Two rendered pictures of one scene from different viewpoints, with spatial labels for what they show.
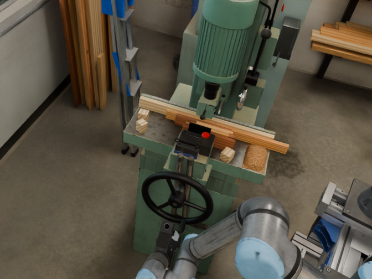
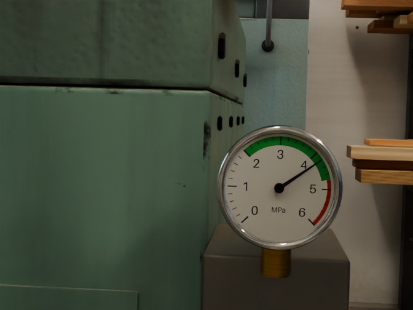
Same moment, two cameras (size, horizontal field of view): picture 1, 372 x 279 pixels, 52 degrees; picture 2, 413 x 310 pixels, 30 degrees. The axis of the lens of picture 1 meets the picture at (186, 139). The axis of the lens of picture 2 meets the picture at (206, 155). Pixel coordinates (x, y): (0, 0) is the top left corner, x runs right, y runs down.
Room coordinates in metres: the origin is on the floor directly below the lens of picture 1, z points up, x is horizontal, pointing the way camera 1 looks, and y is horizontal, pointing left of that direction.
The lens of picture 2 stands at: (0.59, -0.22, 0.70)
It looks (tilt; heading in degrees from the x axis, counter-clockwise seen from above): 3 degrees down; 356
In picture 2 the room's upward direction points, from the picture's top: 2 degrees clockwise
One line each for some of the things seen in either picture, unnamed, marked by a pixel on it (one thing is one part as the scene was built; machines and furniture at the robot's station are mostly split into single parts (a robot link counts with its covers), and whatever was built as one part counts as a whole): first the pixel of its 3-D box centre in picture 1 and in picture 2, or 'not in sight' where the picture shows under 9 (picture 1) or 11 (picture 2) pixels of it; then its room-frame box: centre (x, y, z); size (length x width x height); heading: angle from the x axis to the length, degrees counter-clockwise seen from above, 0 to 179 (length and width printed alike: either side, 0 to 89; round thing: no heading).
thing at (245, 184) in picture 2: not in sight; (278, 202); (0.98, -0.29, 0.65); 0.06 x 0.04 x 0.08; 81
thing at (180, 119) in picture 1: (202, 127); not in sight; (1.21, -0.06, 0.92); 0.25 x 0.02 x 0.05; 81
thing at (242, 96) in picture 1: (242, 97); not in sight; (1.34, -0.21, 1.02); 0.12 x 0.03 x 0.12; 171
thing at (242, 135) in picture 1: (225, 130); not in sight; (1.22, -0.16, 0.92); 0.54 x 0.02 x 0.04; 81
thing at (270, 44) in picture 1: (264, 47); not in sight; (1.42, -0.25, 1.23); 0.09 x 0.08 x 0.15; 171
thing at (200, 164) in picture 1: (191, 155); not in sight; (1.04, -0.03, 0.92); 0.15 x 0.13 x 0.09; 81
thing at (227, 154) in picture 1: (227, 155); not in sight; (1.08, -0.17, 0.92); 0.05 x 0.04 x 0.04; 153
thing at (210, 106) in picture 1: (209, 102); not in sight; (1.25, -0.07, 1.03); 0.14 x 0.07 x 0.09; 171
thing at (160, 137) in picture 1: (195, 149); not in sight; (1.13, -0.05, 0.87); 0.61 x 0.30 x 0.06; 81
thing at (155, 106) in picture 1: (205, 120); not in sight; (1.25, -0.07, 0.93); 0.60 x 0.02 x 0.05; 81
